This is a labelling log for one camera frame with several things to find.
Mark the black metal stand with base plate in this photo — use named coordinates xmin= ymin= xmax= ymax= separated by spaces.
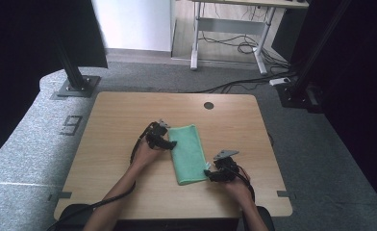
xmin=55 ymin=38 xmax=102 ymax=98

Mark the person's right hand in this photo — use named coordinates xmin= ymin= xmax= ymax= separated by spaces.
xmin=223 ymin=175 xmax=256 ymax=207

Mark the black metal stand with dark base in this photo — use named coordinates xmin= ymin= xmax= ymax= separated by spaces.
xmin=275 ymin=0 xmax=354 ymax=114

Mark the green cloth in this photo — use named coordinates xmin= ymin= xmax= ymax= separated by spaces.
xmin=167 ymin=123 xmax=212 ymax=187

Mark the white panel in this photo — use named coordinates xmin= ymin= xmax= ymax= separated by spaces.
xmin=91 ymin=0 xmax=178 ymax=53

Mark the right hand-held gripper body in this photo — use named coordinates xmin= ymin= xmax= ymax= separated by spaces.
xmin=213 ymin=149 xmax=241 ymax=183

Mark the white power strip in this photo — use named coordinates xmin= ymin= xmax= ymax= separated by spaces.
xmin=268 ymin=76 xmax=292 ymax=87

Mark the dark box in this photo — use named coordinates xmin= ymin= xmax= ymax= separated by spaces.
xmin=270 ymin=7 xmax=310 ymax=63

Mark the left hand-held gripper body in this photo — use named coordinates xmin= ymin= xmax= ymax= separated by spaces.
xmin=145 ymin=118 xmax=171 ymax=150

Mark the black floor cable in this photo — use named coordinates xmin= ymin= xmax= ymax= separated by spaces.
xmin=194 ymin=70 xmax=299 ymax=94

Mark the black curtain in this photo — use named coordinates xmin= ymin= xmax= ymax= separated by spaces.
xmin=289 ymin=0 xmax=377 ymax=218
xmin=0 ymin=0 xmax=109 ymax=169

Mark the tangle of black cables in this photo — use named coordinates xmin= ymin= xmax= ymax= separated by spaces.
xmin=198 ymin=3 xmax=291 ymax=70

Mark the white desk frame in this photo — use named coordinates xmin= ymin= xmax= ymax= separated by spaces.
xmin=189 ymin=0 xmax=310 ymax=76

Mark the person's left hand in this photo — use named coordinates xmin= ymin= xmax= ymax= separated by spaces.
xmin=129 ymin=140 xmax=165 ymax=173

